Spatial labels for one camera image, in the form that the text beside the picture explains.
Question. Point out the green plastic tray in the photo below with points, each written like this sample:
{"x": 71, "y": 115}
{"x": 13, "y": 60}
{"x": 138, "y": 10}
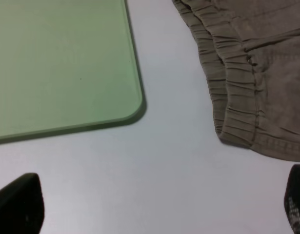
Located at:
{"x": 67, "y": 66}

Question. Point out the khaki jeans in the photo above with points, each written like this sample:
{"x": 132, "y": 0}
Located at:
{"x": 250, "y": 53}

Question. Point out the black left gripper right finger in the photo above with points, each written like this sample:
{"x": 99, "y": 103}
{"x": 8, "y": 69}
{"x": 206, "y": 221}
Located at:
{"x": 292, "y": 199}

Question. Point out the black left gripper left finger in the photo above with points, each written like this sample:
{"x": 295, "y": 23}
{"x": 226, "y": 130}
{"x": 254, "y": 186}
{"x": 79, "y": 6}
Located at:
{"x": 22, "y": 206}

